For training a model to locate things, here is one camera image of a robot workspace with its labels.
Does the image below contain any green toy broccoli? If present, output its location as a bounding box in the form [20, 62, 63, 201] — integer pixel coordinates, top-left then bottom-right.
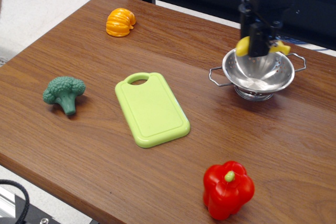
[43, 76, 86, 115]

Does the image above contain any light green cutting board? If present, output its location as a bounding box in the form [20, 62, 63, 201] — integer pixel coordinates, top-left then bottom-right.
[115, 72, 191, 148]

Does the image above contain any black cable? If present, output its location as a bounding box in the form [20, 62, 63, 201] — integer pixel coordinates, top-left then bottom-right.
[0, 179, 30, 224]

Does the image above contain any steel colander with handles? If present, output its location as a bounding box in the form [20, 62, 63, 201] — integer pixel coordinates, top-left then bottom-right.
[208, 49, 307, 101]

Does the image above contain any black metal bracket with screw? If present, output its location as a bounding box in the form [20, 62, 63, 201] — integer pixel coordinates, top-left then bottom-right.
[14, 194, 99, 224]

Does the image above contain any red toy bell pepper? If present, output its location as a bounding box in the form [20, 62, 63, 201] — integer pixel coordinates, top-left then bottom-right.
[203, 161, 255, 220]

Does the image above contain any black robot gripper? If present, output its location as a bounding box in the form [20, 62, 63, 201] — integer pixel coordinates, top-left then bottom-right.
[238, 0, 294, 57]

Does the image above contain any orange toy pumpkin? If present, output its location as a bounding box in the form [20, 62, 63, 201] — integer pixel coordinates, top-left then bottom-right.
[106, 8, 136, 37]

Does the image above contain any yellow toy banana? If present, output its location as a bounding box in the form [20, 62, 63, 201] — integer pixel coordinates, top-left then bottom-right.
[236, 36, 291, 57]

